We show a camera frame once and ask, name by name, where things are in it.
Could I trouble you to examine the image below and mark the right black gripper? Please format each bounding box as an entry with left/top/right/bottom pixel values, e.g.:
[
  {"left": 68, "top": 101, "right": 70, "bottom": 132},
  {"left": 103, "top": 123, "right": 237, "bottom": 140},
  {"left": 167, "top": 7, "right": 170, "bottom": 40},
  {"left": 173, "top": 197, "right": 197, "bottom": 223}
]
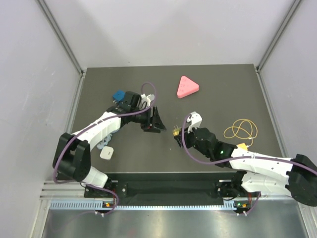
[{"left": 175, "top": 123, "right": 211, "bottom": 158}]

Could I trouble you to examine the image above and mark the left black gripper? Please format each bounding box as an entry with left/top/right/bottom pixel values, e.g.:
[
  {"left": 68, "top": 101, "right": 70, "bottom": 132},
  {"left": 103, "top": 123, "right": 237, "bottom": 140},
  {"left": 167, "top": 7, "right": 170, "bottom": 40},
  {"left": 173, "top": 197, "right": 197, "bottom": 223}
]
[{"left": 130, "top": 106, "right": 167, "bottom": 133}]

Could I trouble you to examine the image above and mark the yellow plug adapter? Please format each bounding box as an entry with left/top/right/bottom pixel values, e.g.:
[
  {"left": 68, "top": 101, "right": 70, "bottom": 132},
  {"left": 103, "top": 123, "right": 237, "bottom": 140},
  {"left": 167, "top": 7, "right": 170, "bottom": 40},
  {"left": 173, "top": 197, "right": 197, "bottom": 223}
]
[{"left": 172, "top": 125, "right": 182, "bottom": 136}]

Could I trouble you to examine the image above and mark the white square charger plug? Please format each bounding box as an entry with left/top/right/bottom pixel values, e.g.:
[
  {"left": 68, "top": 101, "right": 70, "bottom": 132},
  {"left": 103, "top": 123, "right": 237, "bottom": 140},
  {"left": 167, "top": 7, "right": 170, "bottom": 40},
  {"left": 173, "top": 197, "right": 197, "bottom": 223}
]
[{"left": 100, "top": 146, "right": 114, "bottom": 160}]

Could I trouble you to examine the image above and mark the light blue socket cord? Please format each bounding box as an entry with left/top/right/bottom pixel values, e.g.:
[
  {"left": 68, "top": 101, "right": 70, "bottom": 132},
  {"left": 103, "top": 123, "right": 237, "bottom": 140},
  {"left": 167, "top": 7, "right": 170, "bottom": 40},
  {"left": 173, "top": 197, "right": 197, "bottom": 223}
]
[{"left": 98, "top": 135, "right": 116, "bottom": 151}]

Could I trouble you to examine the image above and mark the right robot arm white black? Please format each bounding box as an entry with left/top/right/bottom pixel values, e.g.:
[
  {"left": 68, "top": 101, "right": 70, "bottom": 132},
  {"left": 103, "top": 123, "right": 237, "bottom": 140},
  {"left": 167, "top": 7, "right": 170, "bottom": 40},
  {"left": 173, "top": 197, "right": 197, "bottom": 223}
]
[{"left": 173, "top": 127, "right": 317, "bottom": 207}]

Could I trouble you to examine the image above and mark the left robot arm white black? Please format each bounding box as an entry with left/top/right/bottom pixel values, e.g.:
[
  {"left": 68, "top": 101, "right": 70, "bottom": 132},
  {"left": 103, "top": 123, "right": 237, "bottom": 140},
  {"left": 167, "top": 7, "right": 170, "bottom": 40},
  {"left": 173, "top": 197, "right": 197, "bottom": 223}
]
[{"left": 53, "top": 106, "right": 166, "bottom": 197}]

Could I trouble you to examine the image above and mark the blue cube plug adapter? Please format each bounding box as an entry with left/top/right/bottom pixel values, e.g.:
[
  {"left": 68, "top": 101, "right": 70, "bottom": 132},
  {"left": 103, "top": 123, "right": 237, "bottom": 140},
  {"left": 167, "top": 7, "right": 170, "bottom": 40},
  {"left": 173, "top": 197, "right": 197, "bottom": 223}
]
[{"left": 112, "top": 90, "right": 125, "bottom": 103}]

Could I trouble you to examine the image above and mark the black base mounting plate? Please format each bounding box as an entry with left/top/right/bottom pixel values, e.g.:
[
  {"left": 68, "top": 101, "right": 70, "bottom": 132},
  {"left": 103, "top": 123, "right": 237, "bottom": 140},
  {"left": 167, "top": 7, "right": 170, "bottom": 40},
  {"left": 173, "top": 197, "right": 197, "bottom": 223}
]
[{"left": 84, "top": 172, "right": 263, "bottom": 200}]

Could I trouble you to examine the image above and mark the pink triangular power strip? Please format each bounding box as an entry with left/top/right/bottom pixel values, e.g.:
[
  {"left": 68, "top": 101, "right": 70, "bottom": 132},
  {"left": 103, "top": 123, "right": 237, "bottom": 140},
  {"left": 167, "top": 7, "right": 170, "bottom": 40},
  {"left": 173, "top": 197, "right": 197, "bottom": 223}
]
[{"left": 176, "top": 76, "right": 200, "bottom": 99}]

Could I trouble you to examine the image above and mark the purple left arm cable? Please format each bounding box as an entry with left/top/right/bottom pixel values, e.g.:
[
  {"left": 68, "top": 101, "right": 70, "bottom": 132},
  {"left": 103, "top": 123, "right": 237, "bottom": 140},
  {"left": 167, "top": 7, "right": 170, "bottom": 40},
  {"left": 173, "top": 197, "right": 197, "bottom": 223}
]
[{"left": 53, "top": 82, "right": 158, "bottom": 216}]

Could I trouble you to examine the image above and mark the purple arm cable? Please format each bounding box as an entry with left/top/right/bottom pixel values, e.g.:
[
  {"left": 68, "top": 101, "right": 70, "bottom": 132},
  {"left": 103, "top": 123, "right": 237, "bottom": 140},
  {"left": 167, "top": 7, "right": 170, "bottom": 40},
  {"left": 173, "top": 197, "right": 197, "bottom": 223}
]
[
  {"left": 181, "top": 113, "right": 317, "bottom": 216},
  {"left": 53, "top": 82, "right": 158, "bottom": 216}
]

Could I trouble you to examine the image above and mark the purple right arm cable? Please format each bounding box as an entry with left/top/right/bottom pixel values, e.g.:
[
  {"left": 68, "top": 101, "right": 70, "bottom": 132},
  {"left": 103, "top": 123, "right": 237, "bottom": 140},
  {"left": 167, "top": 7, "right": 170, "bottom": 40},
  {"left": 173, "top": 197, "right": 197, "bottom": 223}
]
[{"left": 181, "top": 113, "right": 317, "bottom": 216}]

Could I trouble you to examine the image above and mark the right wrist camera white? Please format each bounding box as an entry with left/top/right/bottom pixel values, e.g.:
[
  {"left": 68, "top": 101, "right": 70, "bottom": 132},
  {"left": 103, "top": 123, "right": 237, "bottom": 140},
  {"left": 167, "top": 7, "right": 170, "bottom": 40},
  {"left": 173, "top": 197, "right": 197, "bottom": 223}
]
[{"left": 186, "top": 112, "right": 203, "bottom": 133}]

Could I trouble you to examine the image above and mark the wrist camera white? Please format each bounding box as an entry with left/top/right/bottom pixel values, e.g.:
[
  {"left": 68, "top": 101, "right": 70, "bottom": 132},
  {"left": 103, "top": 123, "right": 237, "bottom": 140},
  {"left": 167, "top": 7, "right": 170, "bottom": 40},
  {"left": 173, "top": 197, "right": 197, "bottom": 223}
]
[
  {"left": 186, "top": 112, "right": 203, "bottom": 133},
  {"left": 140, "top": 94, "right": 155, "bottom": 109}
]

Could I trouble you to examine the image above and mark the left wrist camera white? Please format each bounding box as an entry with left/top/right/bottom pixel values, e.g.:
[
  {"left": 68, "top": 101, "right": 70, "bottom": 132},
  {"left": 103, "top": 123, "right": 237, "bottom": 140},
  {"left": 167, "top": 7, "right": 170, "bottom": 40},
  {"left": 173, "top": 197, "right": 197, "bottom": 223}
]
[{"left": 140, "top": 94, "right": 155, "bottom": 109}]

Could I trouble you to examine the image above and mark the yellow charger on cable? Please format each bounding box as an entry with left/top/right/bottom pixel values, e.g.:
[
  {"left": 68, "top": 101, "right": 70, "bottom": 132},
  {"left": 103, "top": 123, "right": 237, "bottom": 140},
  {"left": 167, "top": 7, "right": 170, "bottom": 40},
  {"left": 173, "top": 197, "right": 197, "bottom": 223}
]
[{"left": 237, "top": 143, "right": 249, "bottom": 150}]

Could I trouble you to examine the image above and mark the yellow coiled cable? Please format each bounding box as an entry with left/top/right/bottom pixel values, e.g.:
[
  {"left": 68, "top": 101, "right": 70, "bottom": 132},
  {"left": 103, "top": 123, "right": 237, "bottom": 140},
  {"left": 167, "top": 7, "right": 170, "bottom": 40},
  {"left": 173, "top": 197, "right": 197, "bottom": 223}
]
[{"left": 223, "top": 119, "right": 259, "bottom": 147}]

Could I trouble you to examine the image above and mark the grey slotted cable duct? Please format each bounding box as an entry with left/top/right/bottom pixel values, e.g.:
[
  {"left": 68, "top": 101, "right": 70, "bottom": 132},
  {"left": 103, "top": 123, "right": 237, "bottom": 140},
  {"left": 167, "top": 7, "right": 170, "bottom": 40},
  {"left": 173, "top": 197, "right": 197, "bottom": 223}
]
[{"left": 50, "top": 200, "right": 250, "bottom": 211}]

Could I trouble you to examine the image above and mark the left aluminium frame post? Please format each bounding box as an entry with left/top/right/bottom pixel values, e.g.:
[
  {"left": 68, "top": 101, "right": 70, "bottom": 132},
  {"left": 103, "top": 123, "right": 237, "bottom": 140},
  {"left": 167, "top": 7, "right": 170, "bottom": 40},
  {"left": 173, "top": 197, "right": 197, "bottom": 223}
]
[{"left": 35, "top": 0, "right": 84, "bottom": 76}]

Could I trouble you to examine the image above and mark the aluminium frame post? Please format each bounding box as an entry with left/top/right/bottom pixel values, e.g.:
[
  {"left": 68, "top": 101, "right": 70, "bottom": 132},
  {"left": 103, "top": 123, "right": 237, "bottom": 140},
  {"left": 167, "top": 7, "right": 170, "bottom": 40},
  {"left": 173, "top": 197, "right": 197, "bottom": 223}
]
[
  {"left": 255, "top": 0, "right": 303, "bottom": 73},
  {"left": 35, "top": 0, "right": 84, "bottom": 76}
]

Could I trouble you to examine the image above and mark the right aluminium frame post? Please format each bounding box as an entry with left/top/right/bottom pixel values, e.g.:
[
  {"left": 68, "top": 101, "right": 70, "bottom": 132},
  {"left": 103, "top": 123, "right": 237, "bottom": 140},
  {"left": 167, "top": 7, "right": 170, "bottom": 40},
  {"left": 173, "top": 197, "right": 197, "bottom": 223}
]
[{"left": 255, "top": 0, "right": 303, "bottom": 73}]

